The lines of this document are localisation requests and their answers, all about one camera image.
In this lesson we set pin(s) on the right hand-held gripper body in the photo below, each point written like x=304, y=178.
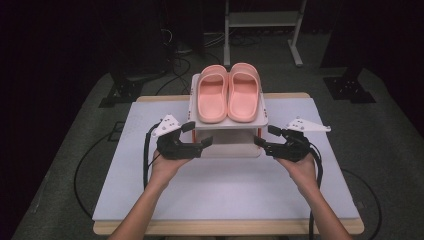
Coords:
x=293, y=148

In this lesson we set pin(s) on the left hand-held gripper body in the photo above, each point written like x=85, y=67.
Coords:
x=176, y=150

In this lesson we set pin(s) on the white shoe rack orange legs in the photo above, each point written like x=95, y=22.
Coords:
x=230, y=125

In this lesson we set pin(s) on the pink rubber slipper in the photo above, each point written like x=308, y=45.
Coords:
x=212, y=98
x=244, y=96

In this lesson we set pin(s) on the person's left hand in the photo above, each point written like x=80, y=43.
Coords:
x=165, y=171

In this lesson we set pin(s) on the person's right hand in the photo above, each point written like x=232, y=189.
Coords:
x=305, y=175

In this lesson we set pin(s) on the white table mat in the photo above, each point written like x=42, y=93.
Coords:
x=216, y=193

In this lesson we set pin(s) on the black stand base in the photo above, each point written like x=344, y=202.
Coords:
x=346, y=88
x=123, y=90

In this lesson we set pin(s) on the white metal stand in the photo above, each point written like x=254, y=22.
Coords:
x=263, y=18

